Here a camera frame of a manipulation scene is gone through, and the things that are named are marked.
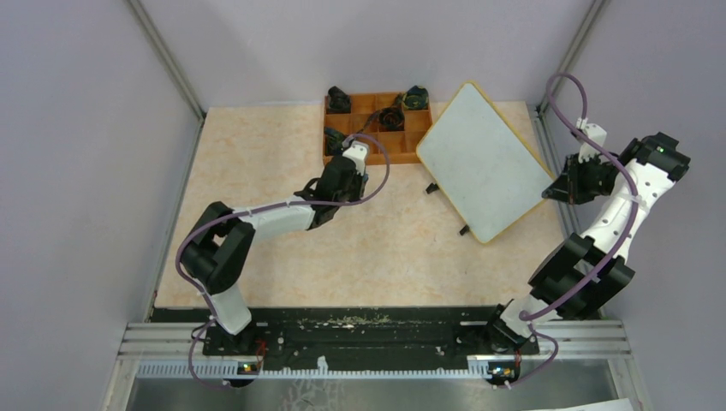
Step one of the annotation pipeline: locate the yellow framed whiteboard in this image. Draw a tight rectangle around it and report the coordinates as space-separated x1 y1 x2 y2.
416 81 554 244

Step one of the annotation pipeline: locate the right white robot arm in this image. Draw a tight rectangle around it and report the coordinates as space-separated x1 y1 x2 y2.
482 133 691 353

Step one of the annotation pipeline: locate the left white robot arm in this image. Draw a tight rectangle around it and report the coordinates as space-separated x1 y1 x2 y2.
175 147 367 354

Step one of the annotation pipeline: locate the black whiteboard foot upper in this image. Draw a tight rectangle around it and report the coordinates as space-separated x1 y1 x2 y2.
425 183 439 194

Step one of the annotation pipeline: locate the dark rolled cloth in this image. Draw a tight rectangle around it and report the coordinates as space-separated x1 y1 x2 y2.
324 127 351 157
326 86 352 114
401 86 429 110
378 107 405 132

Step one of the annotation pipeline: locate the orange compartment tray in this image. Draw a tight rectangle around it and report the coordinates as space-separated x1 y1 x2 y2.
322 92 433 165

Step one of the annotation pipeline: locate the dark rolled cloth top left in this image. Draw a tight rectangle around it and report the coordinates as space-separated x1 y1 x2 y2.
326 86 352 114

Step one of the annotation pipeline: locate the dark rolled cloth centre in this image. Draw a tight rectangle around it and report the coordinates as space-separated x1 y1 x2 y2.
378 107 405 132

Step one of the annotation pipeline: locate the dark rolled cloth top right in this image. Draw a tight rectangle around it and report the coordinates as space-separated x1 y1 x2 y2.
401 86 429 110

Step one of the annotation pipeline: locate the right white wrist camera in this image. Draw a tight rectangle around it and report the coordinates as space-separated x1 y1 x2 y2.
575 117 607 164

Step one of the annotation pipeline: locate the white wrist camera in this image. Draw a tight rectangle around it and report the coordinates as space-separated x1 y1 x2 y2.
342 141 370 174
575 117 607 164

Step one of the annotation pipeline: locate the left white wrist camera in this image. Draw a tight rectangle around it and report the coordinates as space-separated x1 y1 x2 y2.
342 141 370 174

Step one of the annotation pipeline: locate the aluminium front rail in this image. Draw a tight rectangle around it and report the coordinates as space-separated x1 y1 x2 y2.
103 320 652 410

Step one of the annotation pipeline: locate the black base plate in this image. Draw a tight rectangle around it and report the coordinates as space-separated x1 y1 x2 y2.
148 306 603 372

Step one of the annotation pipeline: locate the right aluminium corner post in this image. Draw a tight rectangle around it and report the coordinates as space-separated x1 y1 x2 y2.
536 0 611 119

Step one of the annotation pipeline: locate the aluminium corner post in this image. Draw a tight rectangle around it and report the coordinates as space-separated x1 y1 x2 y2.
123 0 206 122
536 0 611 119

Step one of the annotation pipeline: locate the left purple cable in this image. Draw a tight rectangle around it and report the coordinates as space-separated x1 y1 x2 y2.
174 133 391 391

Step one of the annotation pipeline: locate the left aluminium corner post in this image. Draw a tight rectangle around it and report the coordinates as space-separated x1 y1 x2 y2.
123 0 206 122

